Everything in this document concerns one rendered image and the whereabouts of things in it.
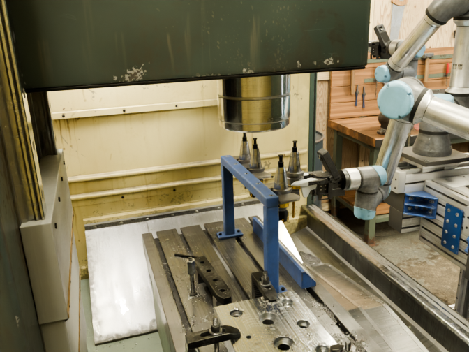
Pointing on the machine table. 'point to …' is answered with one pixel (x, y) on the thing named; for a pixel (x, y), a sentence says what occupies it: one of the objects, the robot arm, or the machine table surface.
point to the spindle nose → (254, 103)
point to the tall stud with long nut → (191, 275)
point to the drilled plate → (252, 323)
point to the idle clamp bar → (212, 281)
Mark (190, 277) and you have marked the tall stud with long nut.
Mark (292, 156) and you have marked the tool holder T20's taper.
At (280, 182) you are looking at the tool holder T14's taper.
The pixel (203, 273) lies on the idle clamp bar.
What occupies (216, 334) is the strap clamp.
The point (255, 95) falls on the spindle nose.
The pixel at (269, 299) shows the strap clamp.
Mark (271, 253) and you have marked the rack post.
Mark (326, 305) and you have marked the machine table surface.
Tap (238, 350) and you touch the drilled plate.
